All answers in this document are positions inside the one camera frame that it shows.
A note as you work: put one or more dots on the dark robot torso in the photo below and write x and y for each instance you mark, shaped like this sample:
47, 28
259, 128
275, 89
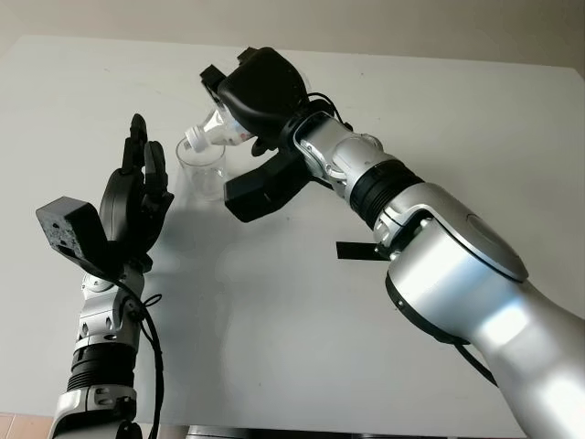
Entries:
343, 433

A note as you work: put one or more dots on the clear plastic water bottle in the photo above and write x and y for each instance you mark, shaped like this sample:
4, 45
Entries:
215, 130

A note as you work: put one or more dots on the black tape strip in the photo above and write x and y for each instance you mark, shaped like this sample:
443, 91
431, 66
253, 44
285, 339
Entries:
356, 251

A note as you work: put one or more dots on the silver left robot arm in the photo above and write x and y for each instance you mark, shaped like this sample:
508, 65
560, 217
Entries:
100, 329

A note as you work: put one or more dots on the clear glass cup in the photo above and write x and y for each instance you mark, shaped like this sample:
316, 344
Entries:
203, 176

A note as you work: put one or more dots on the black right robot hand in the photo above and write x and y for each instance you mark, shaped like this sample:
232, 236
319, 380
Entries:
265, 91

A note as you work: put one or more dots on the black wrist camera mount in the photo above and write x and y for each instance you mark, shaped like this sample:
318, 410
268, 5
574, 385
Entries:
260, 192
68, 228

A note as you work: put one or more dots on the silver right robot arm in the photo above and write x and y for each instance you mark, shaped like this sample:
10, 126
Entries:
439, 247

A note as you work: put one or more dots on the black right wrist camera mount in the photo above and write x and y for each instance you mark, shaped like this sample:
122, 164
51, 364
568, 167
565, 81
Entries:
260, 192

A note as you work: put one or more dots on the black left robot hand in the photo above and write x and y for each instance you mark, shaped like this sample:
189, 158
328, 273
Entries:
121, 206

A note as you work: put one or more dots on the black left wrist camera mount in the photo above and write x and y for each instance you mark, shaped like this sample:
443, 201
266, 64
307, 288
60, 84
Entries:
68, 228

